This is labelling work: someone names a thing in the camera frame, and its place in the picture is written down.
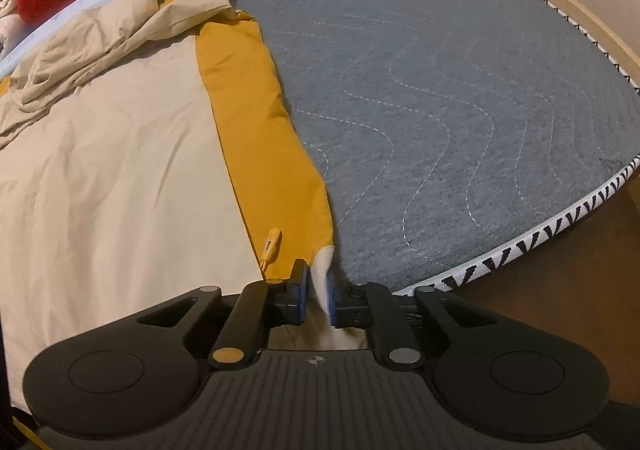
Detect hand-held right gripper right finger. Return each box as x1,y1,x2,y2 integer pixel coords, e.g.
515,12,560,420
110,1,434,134
326,271,506,371

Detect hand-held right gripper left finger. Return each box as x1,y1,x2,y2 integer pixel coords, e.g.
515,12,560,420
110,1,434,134
125,259,307,371

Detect beige and yellow hooded jacket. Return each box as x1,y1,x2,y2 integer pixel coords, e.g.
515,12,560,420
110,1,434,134
0,0,371,418

